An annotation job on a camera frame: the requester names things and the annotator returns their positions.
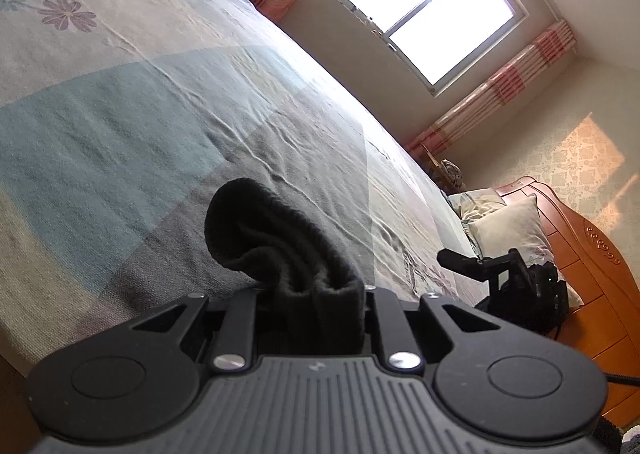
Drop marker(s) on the bed with patchwork sheet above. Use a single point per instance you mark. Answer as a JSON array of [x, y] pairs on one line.
[[175, 109]]

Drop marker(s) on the dark grey pants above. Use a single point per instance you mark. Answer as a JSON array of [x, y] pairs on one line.
[[295, 259]]

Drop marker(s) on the grey fuzzy cloth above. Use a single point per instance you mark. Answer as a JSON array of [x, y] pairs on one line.
[[620, 436]]

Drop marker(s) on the wooden headboard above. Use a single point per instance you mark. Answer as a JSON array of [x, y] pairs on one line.
[[595, 284]]

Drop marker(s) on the large beige printed pillow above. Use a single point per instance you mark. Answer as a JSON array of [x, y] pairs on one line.
[[520, 234]]

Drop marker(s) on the wooden nightstand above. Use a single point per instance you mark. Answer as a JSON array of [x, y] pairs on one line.
[[435, 169]]

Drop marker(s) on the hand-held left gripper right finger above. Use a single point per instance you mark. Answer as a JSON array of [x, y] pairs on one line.
[[390, 324]]

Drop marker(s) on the small floral pillow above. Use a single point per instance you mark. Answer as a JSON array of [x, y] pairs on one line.
[[475, 201]]

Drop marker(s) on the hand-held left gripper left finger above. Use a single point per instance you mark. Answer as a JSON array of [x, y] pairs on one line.
[[240, 324]]

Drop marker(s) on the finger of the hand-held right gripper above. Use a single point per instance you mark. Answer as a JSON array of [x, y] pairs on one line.
[[487, 305], [460, 261]]

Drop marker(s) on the grey bundle on nightstand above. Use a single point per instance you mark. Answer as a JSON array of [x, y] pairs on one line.
[[451, 172]]

